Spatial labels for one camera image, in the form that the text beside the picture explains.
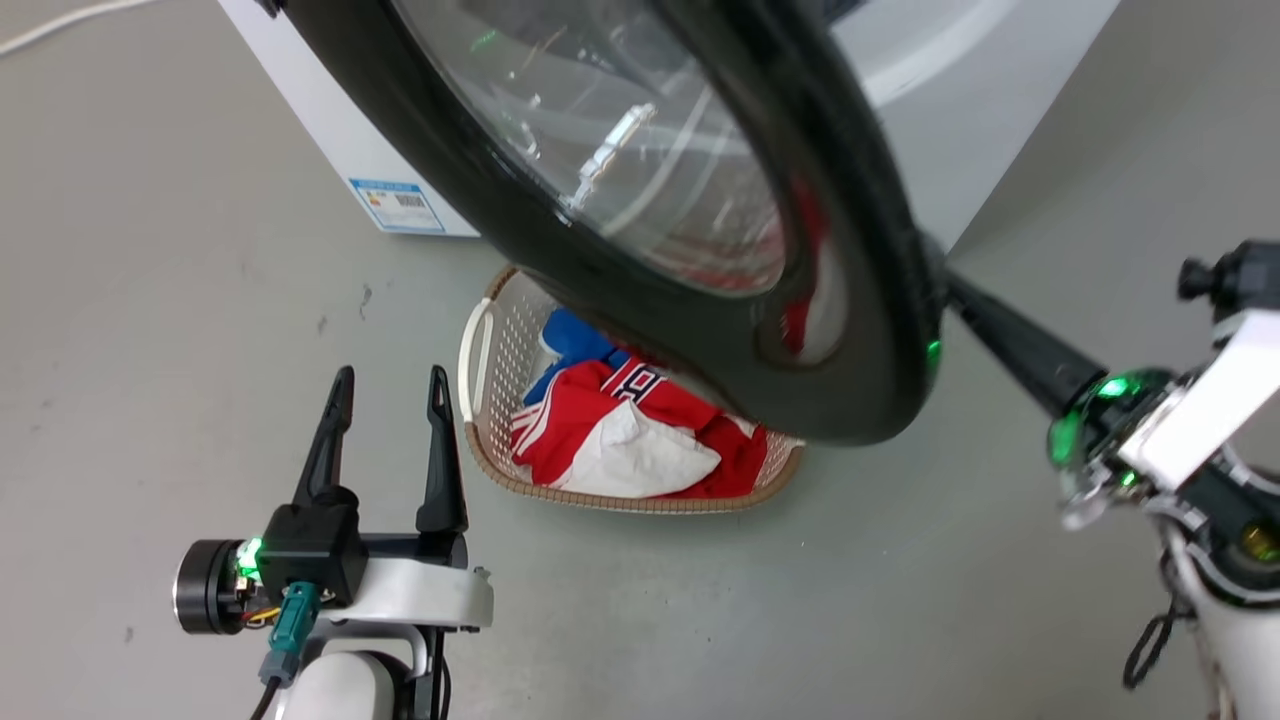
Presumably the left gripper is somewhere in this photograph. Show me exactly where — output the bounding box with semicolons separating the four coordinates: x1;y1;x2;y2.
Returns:
174;365;495;635

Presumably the white floor cable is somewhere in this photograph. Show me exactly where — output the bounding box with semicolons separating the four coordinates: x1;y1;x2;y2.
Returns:
0;0;136;57

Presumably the red white-striped jersey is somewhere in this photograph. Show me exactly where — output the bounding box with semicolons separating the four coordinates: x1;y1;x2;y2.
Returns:
509;354;772;500

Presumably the white cloth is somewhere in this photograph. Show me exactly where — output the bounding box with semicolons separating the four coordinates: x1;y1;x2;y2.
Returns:
553;399;723;498

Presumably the blue garment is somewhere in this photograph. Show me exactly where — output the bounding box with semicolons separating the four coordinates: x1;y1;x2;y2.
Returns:
521;307;633;407

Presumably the blue-bordered label sticker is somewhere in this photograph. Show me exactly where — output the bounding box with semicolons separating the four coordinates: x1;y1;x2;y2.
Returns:
349;177;447;235

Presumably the white washing machine body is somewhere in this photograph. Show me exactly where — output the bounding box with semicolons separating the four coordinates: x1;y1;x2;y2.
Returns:
217;0;1122;253

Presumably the beige perforated laundry basket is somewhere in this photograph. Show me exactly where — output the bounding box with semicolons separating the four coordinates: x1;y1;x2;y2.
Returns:
457;265;807;515

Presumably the black round glass washer door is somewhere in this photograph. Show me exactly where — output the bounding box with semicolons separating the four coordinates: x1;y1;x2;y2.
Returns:
262;0;947;447

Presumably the green-plug black cable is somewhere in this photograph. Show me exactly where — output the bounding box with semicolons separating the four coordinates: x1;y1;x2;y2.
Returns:
248;580;323;720

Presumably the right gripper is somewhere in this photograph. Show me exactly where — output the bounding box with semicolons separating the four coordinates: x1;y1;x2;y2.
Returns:
943;270;1280;532

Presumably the thin black looped cable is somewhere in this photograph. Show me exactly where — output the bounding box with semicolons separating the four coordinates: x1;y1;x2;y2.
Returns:
1122;598;1183;692

